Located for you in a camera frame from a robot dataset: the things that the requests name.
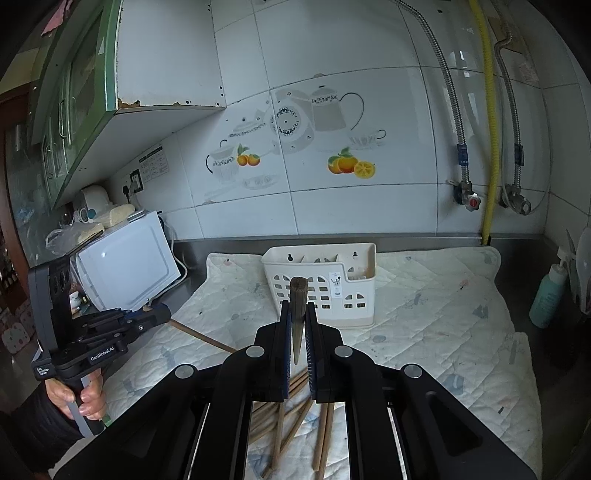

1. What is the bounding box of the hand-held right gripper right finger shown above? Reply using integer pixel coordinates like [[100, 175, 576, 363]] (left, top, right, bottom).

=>
[[307, 304, 539, 480]]

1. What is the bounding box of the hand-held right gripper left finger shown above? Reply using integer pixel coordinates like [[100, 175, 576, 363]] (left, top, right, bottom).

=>
[[51, 300, 293, 480]]

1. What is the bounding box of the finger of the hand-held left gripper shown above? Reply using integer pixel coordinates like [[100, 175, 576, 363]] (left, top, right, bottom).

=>
[[74, 302, 172, 344]]

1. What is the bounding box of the brown wooden chopstick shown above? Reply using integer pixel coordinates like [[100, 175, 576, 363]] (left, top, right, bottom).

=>
[[167, 319, 237, 355], [289, 275, 308, 366]]

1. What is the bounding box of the pile of wooden chopsticks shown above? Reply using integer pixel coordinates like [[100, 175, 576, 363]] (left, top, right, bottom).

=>
[[249, 369, 335, 480]]

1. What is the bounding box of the white plastic utensil holder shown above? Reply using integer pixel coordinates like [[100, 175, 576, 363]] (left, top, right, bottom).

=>
[[261, 242, 377, 329]]

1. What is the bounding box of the person's left forearm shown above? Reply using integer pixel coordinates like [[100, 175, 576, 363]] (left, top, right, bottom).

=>
[[0, 390, 108, 469]]

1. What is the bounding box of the person's left hand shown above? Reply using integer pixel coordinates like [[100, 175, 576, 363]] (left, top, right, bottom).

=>
[[46, 370, 107, 421]]

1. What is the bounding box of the white microwave oven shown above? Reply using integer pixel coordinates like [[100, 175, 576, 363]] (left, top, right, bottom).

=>
[[74, 210, 182, 311]]

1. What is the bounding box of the clear plastic bag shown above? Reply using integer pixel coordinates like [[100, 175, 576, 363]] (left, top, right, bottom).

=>
[[45, 226, 88, 254]]

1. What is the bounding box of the white kettle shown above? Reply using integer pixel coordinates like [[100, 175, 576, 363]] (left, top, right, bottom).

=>
[[76, 185, 114, 222]]

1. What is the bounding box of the quilted cream mat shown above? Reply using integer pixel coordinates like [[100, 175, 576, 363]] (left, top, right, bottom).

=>
[[99, 247, 543, 480]]

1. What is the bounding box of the teal pump bottle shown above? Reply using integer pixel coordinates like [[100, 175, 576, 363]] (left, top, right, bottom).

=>
[[529, 247, 571, 329]]

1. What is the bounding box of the metal water valve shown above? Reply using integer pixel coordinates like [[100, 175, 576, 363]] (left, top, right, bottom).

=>
[[501, 184, 533, 215]]

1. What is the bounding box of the white power cable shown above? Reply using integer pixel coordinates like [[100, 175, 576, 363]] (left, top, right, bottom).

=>
[[157, 213, 189, 296]]

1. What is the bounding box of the wall label sticker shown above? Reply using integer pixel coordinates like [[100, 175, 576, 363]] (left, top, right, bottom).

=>
[[139, 147, 169, 184]]

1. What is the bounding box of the red handle water valve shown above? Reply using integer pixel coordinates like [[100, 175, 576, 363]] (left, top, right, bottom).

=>
[[451, 180, 482, 213]]

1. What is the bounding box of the wall cabinet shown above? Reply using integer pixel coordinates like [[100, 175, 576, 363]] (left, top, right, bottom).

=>
[[28, 0, 227, 208]]

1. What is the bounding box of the metal flexible hose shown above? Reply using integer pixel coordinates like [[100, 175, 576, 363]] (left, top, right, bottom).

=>
[[489, 0, 525, 195], [396, 0, 468, 185]]

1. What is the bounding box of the yellow gas hose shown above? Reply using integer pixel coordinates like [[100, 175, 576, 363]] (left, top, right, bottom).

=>
[[468, 0, 502, 247]]

